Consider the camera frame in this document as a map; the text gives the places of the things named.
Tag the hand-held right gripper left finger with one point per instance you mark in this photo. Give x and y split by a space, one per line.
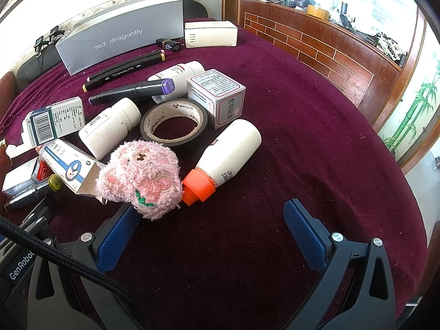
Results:
115 240

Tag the black marker purple cap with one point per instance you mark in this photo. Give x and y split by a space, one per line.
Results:
137 89

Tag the wooden counter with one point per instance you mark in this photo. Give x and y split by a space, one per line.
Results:
309 48

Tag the grey shoe box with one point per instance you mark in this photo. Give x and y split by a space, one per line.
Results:
113 34

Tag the pink plush toy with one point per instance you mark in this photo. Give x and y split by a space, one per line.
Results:
144 175

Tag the blue white medicine box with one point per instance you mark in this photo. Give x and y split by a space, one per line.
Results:
65 165

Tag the white rectangular box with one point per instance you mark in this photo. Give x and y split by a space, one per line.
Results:
209 34

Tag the black sofa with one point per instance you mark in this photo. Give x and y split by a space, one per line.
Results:
37 65

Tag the black marker pink cap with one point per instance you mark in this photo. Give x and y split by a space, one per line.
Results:
120 65

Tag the black marker olive cap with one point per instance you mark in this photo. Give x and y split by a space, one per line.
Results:
27 197

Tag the maroon tablecloth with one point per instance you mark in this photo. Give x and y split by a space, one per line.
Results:
292 127

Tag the white bottle red label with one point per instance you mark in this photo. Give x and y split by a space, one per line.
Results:
182 70

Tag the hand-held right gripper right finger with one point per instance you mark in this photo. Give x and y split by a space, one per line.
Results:
306 237

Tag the white bottle orange cap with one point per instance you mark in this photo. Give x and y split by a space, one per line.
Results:
230 151

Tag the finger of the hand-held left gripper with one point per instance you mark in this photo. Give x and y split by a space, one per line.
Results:
41 210
34 226

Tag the white pill bottle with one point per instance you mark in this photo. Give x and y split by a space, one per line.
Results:
103 134

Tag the small black clip device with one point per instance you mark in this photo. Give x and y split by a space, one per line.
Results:
39 44
56 34

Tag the black tape roll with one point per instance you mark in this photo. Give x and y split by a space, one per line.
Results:
147 123

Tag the bamboo painted panel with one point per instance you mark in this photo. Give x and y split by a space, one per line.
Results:
412 110

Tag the silver box red end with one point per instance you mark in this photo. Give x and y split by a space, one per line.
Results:
20 178

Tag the small dark box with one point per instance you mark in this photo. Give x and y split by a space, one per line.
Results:
168 45

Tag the black marker yellow cap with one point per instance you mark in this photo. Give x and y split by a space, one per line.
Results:
117 74

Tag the tan box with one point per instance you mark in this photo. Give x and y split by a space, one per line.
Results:
316 11

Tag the green white medicine box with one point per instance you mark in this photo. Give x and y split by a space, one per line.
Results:
55 120

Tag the white square box red print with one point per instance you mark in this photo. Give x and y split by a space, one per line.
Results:
220 106

